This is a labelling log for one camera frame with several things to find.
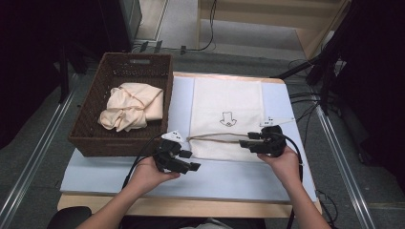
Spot brown wicker basket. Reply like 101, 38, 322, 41
67, 52, 175, 157

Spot cream cloth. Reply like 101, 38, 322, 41
97, 82, 164, 133

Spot white drawstring bag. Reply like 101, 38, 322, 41
186, 76, 266, 162

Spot black hanging cable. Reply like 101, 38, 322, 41
159, 0, 219, 55

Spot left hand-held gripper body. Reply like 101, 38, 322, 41
154, 130, 185, 175

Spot black tripod stand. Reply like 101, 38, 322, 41
269, 0, 357, 116

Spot black floor cables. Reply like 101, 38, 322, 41
287, 57, 324, 149

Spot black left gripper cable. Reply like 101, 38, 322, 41
121, 133, 165, 190

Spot black chair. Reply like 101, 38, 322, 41
47, 205, 94, 229

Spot metal floor rail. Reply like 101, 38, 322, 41
0, 89, 77, 222
313, 103, 378, 229

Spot dark plugs on floor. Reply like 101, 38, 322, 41
137, 39, 164, 54

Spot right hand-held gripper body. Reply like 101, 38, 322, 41
254, 115, 296, 158

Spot person's right hand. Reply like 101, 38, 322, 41
257, 146, 303, 186

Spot light wooden shelf unit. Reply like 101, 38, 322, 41
195, 0, 352, 61

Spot dark cabinet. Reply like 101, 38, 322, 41
95, 0, 143, 54

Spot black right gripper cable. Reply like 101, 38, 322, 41
280, 133, 305, 229

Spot thin black floor cable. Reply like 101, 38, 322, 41
314, 189, 339, 229

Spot light blue table mat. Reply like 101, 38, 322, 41
59, 75, 318, 203

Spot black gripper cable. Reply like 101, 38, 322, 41
280, 133, 305, 229
121, 133, 165, 190

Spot black upright stand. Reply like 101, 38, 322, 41
56, 39, 72, 104

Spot person's left hand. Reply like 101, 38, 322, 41
126, 156, 181, 197

